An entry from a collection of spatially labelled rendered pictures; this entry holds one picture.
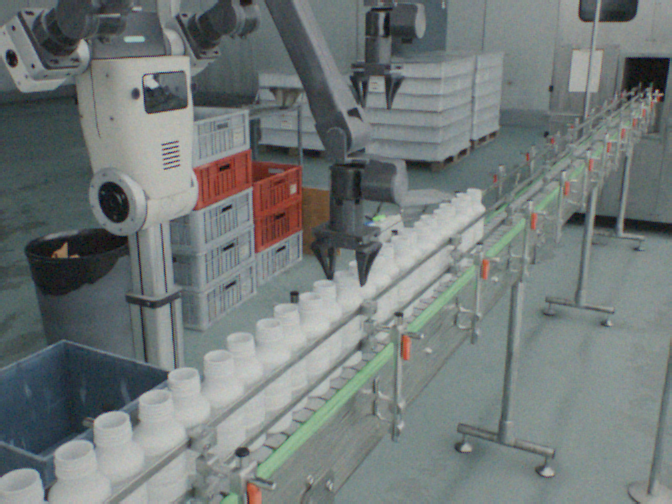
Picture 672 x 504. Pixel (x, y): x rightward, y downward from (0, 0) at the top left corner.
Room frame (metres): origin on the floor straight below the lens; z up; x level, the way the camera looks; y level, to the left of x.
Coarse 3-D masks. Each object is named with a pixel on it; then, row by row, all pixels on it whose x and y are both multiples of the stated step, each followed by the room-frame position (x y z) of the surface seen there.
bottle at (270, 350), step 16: (272, 320) 0.94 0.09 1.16; (256, 336) 0.92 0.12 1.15; (272, 336) 0.91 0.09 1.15; (256, 352) 0.91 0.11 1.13; (272, 352) 0.90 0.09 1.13; (288, 352) 0.92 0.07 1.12; (272, 368) 0.89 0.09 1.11; (272, 384) 0.89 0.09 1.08; (288, 384) 0.91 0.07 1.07; (272, 400) 0.89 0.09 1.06; (288, 400) 0.91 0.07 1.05; (272, 416) 0.89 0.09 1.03; (288, 416) 0.91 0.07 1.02; (272, 432) 0.89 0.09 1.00
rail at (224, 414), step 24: (552, 144) 2.76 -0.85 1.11; (480, 216) 1.70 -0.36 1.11; (480, 240) 1.72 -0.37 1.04; (384, 288) 1.19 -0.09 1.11; (360, 312) 1.11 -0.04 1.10; (288, 360) 0.91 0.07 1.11; (264, 384) 0.85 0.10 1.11; (312, 384) 0.96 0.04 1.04; (288, 408) 0.90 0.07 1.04; (264, 432) 0.84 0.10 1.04; (168, 456) 0.68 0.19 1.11; (144, 480) 0.64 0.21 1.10
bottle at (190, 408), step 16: (192, 368) 0.79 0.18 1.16; (176, 384) 0.75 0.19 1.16; (192, 384) 0.76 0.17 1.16; (176, 400) 0.75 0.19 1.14; (192, 400) 0.76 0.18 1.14; (176, 416) 0.74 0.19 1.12; (192, 416) 0.75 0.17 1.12; (208, 416) 0.76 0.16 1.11; (192, 464) 0.74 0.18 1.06; (192, 480) 0.74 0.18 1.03
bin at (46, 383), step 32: (64, 352) 1.32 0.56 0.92; (96, 352) 1.27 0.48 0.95; (0, 384) 1.19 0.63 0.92; (32, 384) 1.25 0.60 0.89; (64, 384) 1.31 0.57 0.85; (96, 384) 1.28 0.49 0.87; (128, 384) 1.24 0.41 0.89; (160, 384) 1.13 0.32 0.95; (0, 416) 1.18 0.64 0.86; (32, 416) 1.24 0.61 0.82; (64, 416) 1.30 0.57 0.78; (96, 416) 1.28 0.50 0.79; (0, 448) 0.95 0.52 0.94; (32, 448) 1.23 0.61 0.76
